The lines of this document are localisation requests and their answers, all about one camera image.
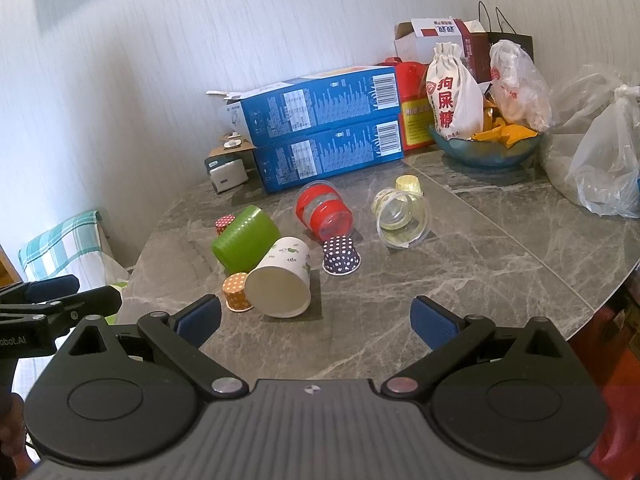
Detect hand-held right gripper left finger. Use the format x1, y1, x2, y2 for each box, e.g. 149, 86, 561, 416
64, 294, 249, 402

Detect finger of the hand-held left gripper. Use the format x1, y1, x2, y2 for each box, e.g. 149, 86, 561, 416
0, 275, 81, 307
0, 286, 123, 332

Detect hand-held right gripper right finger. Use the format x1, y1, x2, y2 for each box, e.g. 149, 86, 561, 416
379, 296, 574, 402

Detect white printed paper cup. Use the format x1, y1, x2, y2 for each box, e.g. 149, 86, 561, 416
244, 236, 312, 319

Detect orange polka dot paper cup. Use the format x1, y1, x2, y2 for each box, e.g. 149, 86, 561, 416
222, 272, 254, 313

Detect green plastic cup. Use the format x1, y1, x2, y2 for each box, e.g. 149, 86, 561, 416
211, 205, 282, 272

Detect navy polka dot paper cup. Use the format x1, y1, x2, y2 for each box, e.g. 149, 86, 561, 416
321, 235, 362, 276

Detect yellow tinted clear cup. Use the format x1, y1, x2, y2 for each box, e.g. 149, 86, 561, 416
371, 187, 416, 231

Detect yellow small paper cup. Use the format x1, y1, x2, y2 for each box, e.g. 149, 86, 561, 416
395, 175, 424, 199

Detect red clear plastic cup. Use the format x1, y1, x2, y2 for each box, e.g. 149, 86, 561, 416
294, 180, 354, 242

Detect person's left hand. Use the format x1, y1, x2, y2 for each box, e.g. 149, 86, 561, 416
0, 393, 26, 457

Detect plaid cushioned chair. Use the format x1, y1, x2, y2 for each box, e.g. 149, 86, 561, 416
19, 209, 132, 292

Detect small white device box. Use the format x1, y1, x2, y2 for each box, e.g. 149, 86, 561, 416
204, 155, 249, 194

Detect blue glass bowl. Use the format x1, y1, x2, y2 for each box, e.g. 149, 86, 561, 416
429, 122, 546, 168

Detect brown cardboard insert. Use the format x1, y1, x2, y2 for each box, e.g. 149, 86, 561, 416
216, 132, 257, 157

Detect red stool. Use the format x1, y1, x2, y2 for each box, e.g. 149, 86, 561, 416
567, 280, 640, 478

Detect blue cardboard box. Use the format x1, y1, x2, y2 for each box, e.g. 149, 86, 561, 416
206, 66, 401, 147
250, 116, 405, 195

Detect orange snack packets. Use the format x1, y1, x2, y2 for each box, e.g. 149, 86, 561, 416
470, 102, 539, 149

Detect red box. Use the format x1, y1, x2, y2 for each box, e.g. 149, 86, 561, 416
385, 57, 438, 152

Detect white red-print plastic bag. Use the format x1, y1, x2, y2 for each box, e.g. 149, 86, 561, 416
489, 39, 553, 133

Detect clear plastic bag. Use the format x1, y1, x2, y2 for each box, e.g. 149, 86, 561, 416
542, 62, 640, 201

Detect open white cardboard box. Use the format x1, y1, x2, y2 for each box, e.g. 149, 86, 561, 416
393, 16, 491, 85

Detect black paper bag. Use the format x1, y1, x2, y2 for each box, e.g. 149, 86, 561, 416
476, 1, 535, 61

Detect white drawstring cloth bag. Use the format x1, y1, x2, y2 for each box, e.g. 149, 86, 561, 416
425, 42, 485, 140

